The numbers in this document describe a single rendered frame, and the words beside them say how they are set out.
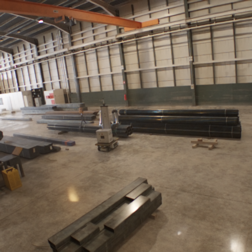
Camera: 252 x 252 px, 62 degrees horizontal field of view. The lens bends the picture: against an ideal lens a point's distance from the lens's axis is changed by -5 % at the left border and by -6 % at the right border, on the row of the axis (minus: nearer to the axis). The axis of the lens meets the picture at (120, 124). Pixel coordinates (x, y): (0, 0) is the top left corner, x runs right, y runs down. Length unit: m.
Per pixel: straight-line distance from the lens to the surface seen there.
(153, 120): 10.62
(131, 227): 4.45
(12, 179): 7.46
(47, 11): 11.69
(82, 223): 4.33
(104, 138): 8.97
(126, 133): 10.26
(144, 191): 4.99
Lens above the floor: 3.02
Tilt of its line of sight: 13 degrees down
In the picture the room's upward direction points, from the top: 7 degrees counter-clockwise
